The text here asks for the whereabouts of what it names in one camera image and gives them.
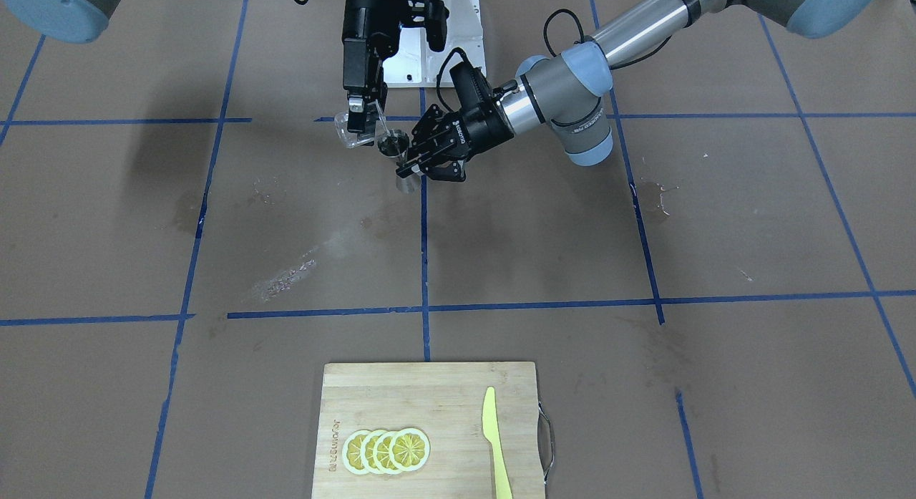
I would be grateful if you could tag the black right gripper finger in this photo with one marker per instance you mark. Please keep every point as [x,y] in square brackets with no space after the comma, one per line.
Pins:
[357,113]
[377,115]

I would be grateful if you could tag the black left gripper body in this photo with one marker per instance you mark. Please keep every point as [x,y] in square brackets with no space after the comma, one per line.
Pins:
[481,129]

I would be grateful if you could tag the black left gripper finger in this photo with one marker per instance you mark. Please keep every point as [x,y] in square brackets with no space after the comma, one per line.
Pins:
[433,136]
[435,168]

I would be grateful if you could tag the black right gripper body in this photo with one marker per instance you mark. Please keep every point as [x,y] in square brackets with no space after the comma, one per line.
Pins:
[356,26]

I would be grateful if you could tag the steel double jigger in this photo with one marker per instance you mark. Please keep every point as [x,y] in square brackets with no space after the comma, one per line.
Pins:
[394,145]

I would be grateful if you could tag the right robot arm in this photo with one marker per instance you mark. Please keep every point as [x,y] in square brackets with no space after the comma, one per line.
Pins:
[174,62]

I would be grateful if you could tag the yellow plastic knife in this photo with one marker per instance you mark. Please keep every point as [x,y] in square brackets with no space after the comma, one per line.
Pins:
[491,432]

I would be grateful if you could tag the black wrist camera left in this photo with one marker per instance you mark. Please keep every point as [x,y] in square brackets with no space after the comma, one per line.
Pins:
[470,85]

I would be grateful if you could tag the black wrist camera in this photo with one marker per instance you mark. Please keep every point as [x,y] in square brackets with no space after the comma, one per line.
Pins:
[470,85]
[432,16]

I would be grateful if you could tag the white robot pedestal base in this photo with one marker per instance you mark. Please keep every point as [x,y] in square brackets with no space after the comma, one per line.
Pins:
[416,65]

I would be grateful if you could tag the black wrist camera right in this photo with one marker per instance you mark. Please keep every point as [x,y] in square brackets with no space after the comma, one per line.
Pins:
[432,16]

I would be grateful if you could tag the cutting board metal handle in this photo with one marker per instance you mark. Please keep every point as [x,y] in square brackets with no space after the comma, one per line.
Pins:
[545,443]

